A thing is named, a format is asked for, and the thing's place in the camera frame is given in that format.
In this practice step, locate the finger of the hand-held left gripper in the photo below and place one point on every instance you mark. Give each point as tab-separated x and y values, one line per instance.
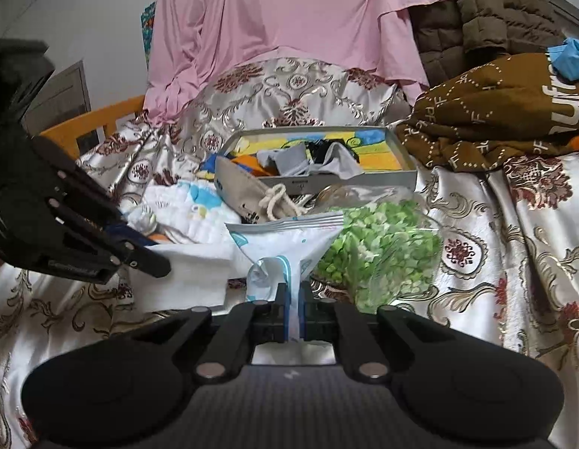
74	224
125	233

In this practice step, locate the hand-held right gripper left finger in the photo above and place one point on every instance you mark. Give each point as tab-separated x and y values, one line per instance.
285	313

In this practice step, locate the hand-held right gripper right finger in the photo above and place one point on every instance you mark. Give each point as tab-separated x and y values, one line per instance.
304	313

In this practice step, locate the clear zip bag of masks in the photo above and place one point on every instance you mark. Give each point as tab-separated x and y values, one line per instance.
289	243

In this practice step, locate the white packet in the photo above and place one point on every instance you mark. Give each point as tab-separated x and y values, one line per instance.
186	280

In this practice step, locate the white crinkled muslin cloth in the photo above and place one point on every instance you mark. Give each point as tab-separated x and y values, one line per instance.
200	206

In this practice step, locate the grey box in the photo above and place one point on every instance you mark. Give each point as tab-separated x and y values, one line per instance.
317	182

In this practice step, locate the orange ribbed knit cloth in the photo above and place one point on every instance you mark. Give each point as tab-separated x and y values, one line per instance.
245	162

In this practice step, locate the light grey cloth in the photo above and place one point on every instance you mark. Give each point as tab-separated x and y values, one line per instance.
340	163

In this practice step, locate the grey square cloth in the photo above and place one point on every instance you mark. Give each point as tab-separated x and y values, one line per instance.
284	159

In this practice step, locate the black cloth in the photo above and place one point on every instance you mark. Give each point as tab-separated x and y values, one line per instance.
324	147

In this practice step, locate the grey panelled door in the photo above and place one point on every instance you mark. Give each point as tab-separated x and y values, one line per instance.
60	98

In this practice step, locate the clear bag of green bits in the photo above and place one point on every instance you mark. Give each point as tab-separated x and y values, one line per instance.
383	252

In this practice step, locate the yellow blue cartoon cloth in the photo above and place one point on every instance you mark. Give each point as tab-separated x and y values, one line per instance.
378	159

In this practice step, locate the floral satin bedspread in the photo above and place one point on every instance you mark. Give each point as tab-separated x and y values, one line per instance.
504	252

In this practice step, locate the pink cloth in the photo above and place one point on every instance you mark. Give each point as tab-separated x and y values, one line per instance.
289	9

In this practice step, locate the brown printed blanket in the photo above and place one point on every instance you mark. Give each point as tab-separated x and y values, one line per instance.
495	112

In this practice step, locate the brown quilted jacket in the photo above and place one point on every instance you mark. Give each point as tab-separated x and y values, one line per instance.
486	14

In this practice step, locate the blue cloth piece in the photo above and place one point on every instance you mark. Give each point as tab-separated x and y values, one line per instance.
570	58

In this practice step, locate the wooden bed frame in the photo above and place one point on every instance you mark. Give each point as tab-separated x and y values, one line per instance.
83	126

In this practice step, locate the colourful wall poster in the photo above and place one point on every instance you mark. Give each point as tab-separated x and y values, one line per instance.
149	28

